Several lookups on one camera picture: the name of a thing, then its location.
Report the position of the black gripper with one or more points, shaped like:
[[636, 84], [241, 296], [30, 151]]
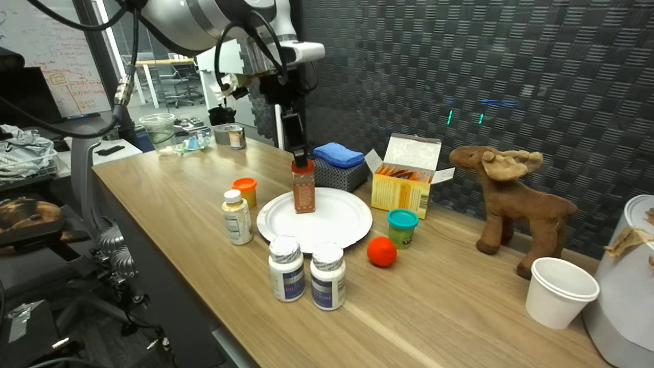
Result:
[[294, 130]]

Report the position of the brown spice jar orange lid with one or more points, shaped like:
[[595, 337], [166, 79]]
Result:
[[305, 195]]

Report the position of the small yellow tub orange lid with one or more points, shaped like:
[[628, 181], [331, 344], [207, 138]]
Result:
[[246, 184]]

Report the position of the slim cream bottle white cap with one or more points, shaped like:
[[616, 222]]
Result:
[[237, 222]]

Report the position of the white pill bottle blue label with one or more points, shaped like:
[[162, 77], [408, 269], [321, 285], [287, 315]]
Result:
[[287, 273], [328, 280]]

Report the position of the small green tub teal lid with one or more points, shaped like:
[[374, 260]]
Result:
[[403, 222]]

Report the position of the red toy strawberry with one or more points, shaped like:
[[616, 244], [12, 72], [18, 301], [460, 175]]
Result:
[[381, 252]]

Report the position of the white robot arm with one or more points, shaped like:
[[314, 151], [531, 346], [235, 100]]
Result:
[[196, 21]]

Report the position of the white paper plate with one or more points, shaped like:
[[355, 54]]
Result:
[[334, 222]]

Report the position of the labelled tin can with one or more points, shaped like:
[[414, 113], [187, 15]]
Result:
[[237, 138]]

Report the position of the small black object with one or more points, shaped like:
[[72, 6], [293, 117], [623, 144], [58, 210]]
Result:
[[221, 115]]

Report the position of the open yellow tea box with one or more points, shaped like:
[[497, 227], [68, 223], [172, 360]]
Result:
[[399, 191]]

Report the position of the clear glass jar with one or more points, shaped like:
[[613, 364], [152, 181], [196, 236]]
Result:
[[194, 141]]

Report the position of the clear plastic container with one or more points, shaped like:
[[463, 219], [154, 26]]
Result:
[[157, 130]]

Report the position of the white side desk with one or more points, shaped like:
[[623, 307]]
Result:
[[132, 153]]

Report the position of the black phone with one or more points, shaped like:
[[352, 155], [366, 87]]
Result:
[[110, 151]]

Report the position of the grey chair back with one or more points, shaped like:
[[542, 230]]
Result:
[[84, 176]]

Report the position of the black wheeled chair base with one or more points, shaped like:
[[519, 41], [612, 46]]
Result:
[[129, 307]]

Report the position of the brown plush moose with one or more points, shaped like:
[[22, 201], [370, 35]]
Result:
[[523, 206]]

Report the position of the black metal pole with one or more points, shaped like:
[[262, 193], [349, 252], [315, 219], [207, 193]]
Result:
[[94, 41]]

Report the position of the grey cloth pile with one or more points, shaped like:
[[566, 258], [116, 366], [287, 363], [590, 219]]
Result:
[[27, 155]]

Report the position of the brown patterned cushion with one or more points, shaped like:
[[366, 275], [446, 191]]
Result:
[[27, 217]]

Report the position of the black monitor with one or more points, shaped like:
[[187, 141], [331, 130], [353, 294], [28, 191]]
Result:
[[20, 89]]

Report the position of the white paper cup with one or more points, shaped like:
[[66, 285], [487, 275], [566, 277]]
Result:
[[559, 290]]

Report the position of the brown crumpled tape piece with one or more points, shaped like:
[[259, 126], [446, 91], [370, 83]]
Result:
[[629, 241]]

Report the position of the large white cylindrical container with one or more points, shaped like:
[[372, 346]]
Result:
[[626, 300]]

